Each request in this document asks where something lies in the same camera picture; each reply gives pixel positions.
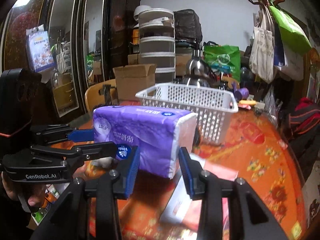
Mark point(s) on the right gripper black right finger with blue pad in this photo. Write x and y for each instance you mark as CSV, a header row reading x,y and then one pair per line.
x,y
249,217

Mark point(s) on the black bag on drawers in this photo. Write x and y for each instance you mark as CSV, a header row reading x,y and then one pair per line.
x,y
187,26

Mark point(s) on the red striped clothing pile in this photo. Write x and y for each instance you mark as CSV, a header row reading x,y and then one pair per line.
x,y
300,126

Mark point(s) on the stainless steel kettle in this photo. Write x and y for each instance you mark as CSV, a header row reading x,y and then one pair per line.
x,y
198,72

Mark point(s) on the green shopping bag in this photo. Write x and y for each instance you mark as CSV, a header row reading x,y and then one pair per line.
x,y
225,59

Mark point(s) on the person's left hand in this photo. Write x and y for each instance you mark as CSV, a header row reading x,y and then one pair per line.
x,y
34,192

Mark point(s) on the dark wooden glass cabinet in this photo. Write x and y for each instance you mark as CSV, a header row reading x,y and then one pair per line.
x,y
88,38

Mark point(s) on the purple plastic cup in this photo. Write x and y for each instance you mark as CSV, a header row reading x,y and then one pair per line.
x,y
241,93

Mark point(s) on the bright green hanging bag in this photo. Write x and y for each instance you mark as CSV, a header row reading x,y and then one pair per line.
x,y
291,33

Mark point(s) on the purple tissue pack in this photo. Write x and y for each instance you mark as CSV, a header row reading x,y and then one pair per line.
x,y
158,133

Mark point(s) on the white hanging bag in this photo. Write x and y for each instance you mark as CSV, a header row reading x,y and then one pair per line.
x,y
287,61

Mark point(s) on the yellow object on table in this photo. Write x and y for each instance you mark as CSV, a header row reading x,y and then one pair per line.
x,y
248,102

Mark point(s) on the cardboard box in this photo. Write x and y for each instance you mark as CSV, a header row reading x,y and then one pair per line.
x,y
132,79

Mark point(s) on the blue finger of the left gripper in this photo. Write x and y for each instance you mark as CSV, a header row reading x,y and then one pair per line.
x,y
81,135

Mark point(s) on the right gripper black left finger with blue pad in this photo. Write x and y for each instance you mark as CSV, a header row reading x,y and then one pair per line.
x,y
68,218

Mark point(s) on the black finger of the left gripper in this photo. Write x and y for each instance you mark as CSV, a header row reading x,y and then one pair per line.
x,y
95,151

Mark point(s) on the white plastic drawer tower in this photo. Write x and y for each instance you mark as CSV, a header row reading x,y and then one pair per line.
x,y
157,42

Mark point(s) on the white perforated plastic basket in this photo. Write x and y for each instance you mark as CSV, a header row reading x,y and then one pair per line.
x,y
214,107

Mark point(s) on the wooden chair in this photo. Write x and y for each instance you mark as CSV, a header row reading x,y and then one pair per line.
x,y
94,97

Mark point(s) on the blue white snack bag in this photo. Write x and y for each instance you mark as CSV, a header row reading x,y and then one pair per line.
x,y
38,49

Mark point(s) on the beige canvas tote bag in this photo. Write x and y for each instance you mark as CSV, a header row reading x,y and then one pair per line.
x,y
261,61

